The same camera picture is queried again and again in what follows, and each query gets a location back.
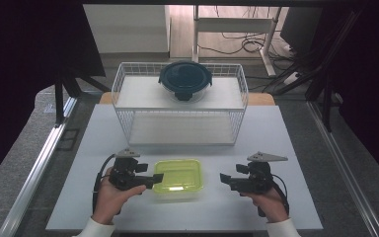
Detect person's right white sleeve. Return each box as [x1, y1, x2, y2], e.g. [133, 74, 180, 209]
[265, 217, 302, 237]

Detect person's left white sleeve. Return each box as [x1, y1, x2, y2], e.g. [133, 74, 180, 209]
[71, 216, 117, 237]

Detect person's left hand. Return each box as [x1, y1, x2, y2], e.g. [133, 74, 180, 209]
[91, 166, 148, 226]

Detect person's right hand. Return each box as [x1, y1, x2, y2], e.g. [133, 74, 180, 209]
[239, 186, 290, 224]

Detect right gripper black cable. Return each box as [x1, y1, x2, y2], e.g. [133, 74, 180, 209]
[258, 173, 291, 219]

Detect aluminium rail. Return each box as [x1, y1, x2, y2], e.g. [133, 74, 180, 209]
[0, 96, 79, 237]
[307, 100, 379, 237]

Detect white wire shelf rack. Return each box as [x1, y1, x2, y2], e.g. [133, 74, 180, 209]
[111, 61, 250, 147]

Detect round dark lidded container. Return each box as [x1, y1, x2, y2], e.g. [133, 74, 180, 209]
[157, 59, 213, 102]

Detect black metal stand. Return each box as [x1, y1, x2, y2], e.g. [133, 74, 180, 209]
[53, 64, 112, 129]
[271, 9, 367, 133]

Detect person's white sleeve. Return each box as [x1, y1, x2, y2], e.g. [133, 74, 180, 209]
[265, 217, 302, 237]
[71, 216, 117, 237]

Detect green rectangular lunch box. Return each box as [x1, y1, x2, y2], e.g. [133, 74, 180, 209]
[151, 158, 205, 201]

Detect black floor cables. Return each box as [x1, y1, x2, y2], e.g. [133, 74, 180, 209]
[196, 5, 298, 63]

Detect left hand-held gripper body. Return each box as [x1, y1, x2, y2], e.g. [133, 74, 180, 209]
[108, 147, 146, 192]

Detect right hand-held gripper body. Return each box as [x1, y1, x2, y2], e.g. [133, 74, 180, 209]
[242, 150, 289, 195]

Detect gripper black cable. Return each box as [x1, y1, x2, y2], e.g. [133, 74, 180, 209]
[91, 152, 117, 215]
[258, 173, 291, 219]

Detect white cabinet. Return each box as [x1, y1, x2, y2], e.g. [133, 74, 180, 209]
[82, 4, 172, 54]

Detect dark curtain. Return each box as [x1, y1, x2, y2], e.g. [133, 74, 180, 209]
[0, 0, 107, 193]
[321, 0, 379, 182]

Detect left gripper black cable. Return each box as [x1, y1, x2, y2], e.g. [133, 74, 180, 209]
[91, 152, 117, 215]

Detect wooden table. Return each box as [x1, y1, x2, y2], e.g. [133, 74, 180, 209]
[98, 91, 276, 107]

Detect white desk frame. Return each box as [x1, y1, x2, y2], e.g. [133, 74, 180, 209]
[191, 4, 282, 78]

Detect white power strip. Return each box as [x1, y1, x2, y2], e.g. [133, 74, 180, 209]
[281, 70, 301, 87]

